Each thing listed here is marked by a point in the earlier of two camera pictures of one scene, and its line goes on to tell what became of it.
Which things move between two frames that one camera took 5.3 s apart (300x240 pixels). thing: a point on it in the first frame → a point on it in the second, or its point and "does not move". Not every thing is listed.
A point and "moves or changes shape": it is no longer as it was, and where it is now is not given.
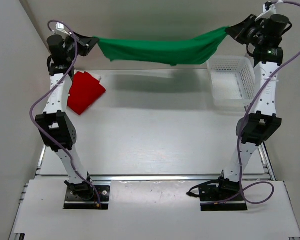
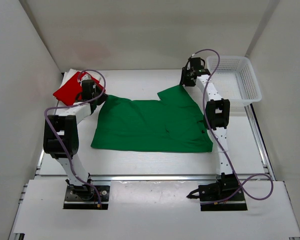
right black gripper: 238,33 → 185,82
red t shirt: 85,90 does not move
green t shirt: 190,51 → 174,124
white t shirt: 96,74 moves or changes shape
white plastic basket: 232,80 does not move
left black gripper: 89,42 → 103,97
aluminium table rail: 151,177 does not move
